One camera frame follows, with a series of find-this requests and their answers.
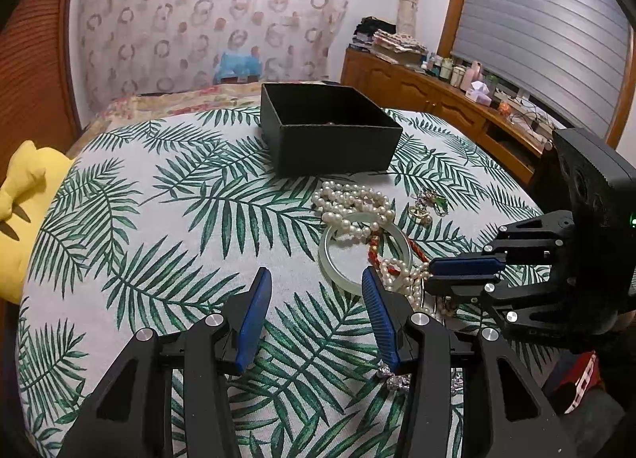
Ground wooden louvred wardrobe door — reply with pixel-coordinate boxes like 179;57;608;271
0;0;83;181

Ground black cardboard box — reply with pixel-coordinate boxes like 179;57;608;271
260;83;403;178

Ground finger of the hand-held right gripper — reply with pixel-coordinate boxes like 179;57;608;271
431;210;577;269
425;267;567;340

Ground yellow plush toy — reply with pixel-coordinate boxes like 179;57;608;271
0;140;75;305

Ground stack of folded patterned cloths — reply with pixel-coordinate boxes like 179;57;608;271
370;29;428;66

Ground white pearl necklace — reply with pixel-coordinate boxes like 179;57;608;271
312;181;397;241

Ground circle pattern curtain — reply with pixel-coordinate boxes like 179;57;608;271
67;0;353;114

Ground stack of dark clothes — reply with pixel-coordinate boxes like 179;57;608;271
350;16;397;52

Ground wooden cabinet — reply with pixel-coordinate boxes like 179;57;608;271
341;48;555;186

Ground silver crystal earring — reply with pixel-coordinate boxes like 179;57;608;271
376;361;413;392

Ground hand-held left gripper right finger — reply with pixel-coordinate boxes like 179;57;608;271
361;267;577;458

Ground row of toiletry bottles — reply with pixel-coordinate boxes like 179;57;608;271
422;55;483;92

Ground grey window blind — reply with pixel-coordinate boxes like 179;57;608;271
450;0;632;126

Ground floral blanket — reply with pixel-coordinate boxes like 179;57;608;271
67;81;343;159

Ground blue plush toy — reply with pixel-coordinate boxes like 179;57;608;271
213;47;262;84

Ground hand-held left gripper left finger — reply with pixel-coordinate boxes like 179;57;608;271
57;267;274;458

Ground pale jade bangle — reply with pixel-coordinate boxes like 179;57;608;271
318;212;413;296

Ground green leaf print cloth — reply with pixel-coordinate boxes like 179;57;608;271
15;108;553;458

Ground pink tissue box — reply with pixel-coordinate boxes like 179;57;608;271
464;81;494;105

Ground red coral bead necklace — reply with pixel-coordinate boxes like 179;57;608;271
366;227;428;271

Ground red white patterned cloth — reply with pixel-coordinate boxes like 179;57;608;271
545;350;603;415

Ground wooden window frame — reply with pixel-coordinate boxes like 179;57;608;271
437;0;636;151

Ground small pearl bead strand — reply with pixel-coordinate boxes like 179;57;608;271
378;254;460;321

